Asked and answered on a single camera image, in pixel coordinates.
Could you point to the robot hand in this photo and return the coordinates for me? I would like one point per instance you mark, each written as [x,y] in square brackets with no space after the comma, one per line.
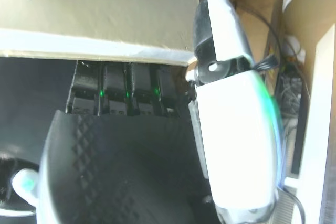
[118,169]

